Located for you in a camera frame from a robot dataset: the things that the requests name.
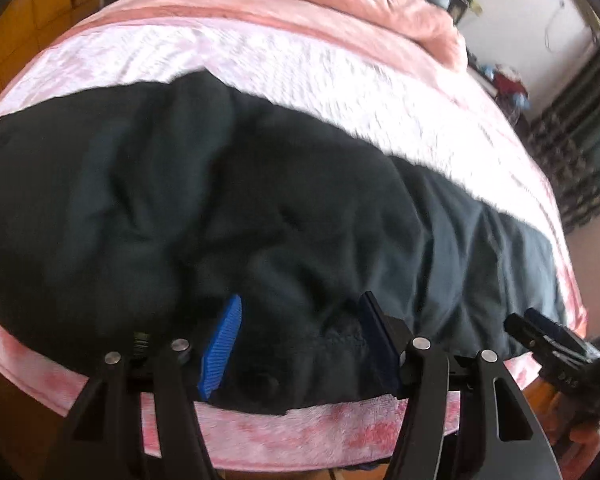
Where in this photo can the pink patterned bed blanket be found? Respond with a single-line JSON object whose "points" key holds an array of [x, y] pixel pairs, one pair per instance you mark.
{"points": [[375, 85]]}

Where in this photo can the right hand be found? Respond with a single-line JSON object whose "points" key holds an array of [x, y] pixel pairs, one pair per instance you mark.
{"points": [[550, 408]]}

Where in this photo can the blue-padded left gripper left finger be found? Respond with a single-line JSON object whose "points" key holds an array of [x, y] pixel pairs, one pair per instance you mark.
{"points": [[102, 436]]}

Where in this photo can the black pants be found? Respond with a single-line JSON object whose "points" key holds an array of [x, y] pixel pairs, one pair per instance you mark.
{"points": [[139, 210]]}

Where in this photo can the dark patterned curtain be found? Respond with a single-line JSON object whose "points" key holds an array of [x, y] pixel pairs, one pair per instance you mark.
{"points": [[565, 143]]}

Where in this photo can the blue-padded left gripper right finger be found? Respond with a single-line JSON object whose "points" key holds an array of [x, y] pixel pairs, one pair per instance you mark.
{"points": [[466, 418]]}

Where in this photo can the right bedside table with clutter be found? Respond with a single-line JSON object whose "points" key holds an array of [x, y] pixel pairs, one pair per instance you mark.
{"points": [[503, 84]]}

